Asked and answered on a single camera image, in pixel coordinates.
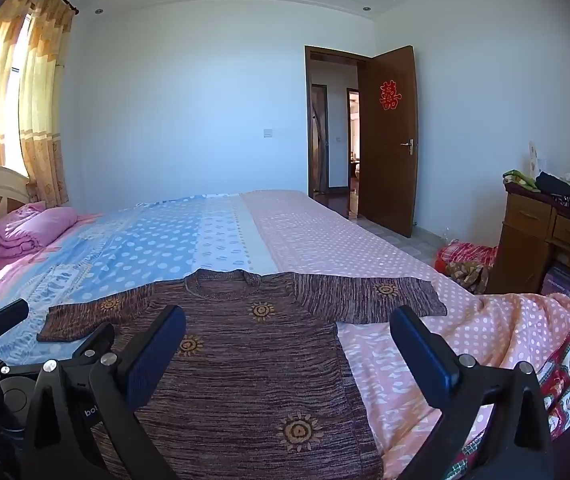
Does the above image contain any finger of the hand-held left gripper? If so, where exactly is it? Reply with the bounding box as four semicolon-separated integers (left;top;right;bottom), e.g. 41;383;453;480
0;298;30;339
65;323;116;362

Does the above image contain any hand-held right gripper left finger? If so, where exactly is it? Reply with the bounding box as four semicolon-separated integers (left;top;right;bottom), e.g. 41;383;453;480
24;304;187;480

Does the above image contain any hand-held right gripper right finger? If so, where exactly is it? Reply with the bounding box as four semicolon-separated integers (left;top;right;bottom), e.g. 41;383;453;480
389;305;554;480

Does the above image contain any brown knitted sun-pattern sweater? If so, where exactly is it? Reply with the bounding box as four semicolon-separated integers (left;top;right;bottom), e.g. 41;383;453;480
36;268;447;480

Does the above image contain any folded pink quilt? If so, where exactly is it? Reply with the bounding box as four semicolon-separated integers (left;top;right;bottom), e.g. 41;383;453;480
0;201;80;262

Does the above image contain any red cloth bundle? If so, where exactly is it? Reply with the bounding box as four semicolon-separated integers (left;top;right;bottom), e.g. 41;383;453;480
435;241;498;295

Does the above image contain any brown wooden desk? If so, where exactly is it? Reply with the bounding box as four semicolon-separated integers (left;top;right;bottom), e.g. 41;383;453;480
485;182;570;312

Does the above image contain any purple box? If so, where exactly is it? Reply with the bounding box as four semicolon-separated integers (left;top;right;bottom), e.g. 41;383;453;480
540;264;570;307

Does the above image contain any bed with polka-dot sheet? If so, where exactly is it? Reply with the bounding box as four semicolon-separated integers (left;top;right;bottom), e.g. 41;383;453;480
0;190;570;480

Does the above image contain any brown wooden door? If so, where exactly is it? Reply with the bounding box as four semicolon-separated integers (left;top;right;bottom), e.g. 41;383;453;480
356;45;419;239

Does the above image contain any green cloth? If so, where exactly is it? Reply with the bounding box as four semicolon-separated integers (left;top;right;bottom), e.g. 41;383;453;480
502;169;538;191

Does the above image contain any red paper door decoration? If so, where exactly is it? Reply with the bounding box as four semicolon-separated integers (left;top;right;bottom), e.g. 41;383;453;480
379;79;399;110

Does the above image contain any brown wooden door frame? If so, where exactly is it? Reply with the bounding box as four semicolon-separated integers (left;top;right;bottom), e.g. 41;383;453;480
304;45;372;221

